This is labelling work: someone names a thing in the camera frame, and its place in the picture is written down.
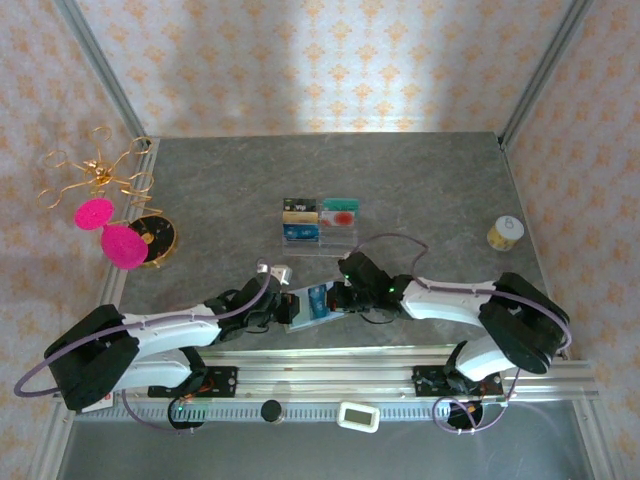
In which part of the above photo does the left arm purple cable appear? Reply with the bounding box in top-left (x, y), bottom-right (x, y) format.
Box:
top-left (13, 257), bottom-right (274, 436)

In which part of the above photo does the grey slotted cable duct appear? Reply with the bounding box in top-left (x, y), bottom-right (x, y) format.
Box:
top-left (74, 402), bottom-right (506, 424)

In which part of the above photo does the white digital timer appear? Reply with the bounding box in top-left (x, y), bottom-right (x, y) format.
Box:
top-left (336, 401), bottom-right (380, 434)

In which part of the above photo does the small pink puff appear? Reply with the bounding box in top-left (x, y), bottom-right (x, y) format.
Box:
top-left (74, 197), bottom-right (114, 231)

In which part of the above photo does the white card with red circle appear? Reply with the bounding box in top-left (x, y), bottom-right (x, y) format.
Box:
top-left (320, 210), bottom-right (357, 229)

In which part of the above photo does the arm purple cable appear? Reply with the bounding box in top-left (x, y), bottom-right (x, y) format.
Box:
top-left (352, 233), bottom-right (574, 436)
top-left (13, 257), bottom-right (274, 436)

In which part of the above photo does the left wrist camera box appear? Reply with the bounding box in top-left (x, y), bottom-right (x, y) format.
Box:
top-left (254, 262), bottom-right (294, 287)

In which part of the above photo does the white label tag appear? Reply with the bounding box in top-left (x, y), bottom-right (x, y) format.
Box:
top-left (79, 392), bottom-right (115, 414)

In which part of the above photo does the blue VIP card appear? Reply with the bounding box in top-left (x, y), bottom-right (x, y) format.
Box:
top-left (282, 223), bottom-right (321, 245)

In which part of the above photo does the gold wire ornament stand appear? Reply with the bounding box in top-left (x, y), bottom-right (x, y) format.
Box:
top-left (35, 125), bottom-right (180, 270)

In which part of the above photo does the yellow white tape roll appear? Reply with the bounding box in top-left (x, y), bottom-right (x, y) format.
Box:
top-left (487, 214), bottom-right (525, 252)

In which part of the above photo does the large pink puff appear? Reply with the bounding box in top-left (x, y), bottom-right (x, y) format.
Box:
top-left (101, 223), bottom-right (150, 270)

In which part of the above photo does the grey aluminium frame post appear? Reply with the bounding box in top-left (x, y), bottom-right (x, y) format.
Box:
top-left (497, 0), bottom-right (595, 150)
top-left (53, 0), bottom-right (151, 144)

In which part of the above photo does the black round cable port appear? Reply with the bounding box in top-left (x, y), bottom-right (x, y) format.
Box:
top-left (446, 402), bottom-right (486, 434)
top-left (167, 398), bottom-right (206, 432)

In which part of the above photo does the blue credit card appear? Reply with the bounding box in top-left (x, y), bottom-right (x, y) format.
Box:
top-left (305, 283), bottom-right (331, 321)

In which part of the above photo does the grey card holder wallet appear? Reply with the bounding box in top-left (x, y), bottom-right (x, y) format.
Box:
top-left (283, 282), bottom-right (346, 334)

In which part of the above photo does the clear acrylic card stand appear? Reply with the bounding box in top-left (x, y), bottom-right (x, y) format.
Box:
top-left (281, 197), bottom-right (361, 259)

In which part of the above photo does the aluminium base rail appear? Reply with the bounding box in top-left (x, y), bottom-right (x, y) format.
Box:
top-left (52, 344), bottom-right (601, 406)

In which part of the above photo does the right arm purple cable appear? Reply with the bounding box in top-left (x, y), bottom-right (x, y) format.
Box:
top-left (352, 233), bottom-right (574, 436)

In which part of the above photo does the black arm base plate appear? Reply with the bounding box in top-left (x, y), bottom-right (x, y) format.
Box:
top-left (412, 364), bottom-right (504, 399)
top-left (147, 366), bottom-right (239, 400)

